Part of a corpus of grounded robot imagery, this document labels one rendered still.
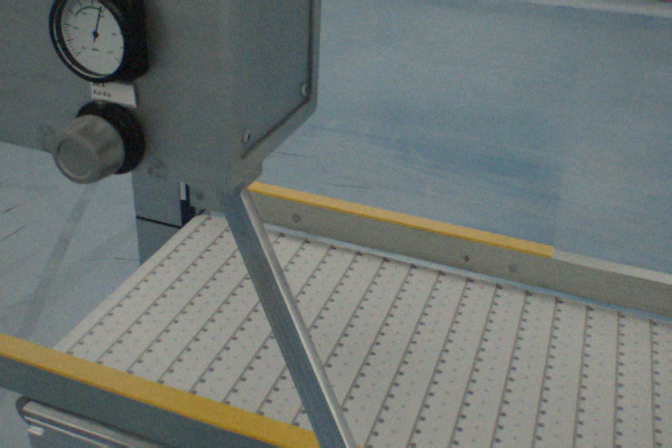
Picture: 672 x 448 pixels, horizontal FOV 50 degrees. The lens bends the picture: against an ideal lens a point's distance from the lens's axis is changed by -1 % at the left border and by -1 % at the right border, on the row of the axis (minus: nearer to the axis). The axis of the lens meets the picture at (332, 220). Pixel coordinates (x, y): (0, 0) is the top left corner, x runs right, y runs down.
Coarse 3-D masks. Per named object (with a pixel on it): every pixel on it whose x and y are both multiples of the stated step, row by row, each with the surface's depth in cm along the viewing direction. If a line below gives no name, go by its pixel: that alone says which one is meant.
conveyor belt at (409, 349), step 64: (192, 256) 64; (320, 256) 65; (384, 256) 66; (128, 320) 56; (192, 320) 57; (256, 320) 57; (320, 320) 57; (384, 320) 58; (448, 320) 58; (512, 320) 59; (576, 320) 59; (640, 320) 59; (192, 384) 50; (256, 384) 51; (384, 384) 51; (448, 384) 52; (512, 384) 52; (576, 384) 52; (640, 384) 53
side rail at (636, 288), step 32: (192, 192) 70; (288, 224) 68; (320, 224) 67; (352, 224) 66; (384, 224) 64; (416, 256) 65; (448, 256) 64; (480, 256) 63; (512, 256) 61; (576, 256) 61; (576, 288) 61; (608, 288) 60; (640, 288) 59
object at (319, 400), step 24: (216, 192) 37; (240, 192) 35; (240, 216) 36; (240, 240) 36; (264, 240) 35; (264, 264) 35; (264, 288) 35; (288, 288) 34; (288, 312) 34; (288, 336) 34; (288, 360) 35; (312, 360) 33; (312, 384) 34; (312, 408) 34; (336, 408) 33; (336, 432) 33
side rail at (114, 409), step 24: (0, 360) 47; (0, 384) 48; (24, 384) 47; (48, 384) 47; (72, 384) 46; (72, 408) 47; (96, 408) 46; (120, 408) 45; (144, 408) 44; (144, 432) 45; (168, 432) 44; (192, 432) 44; (216, 432) 43
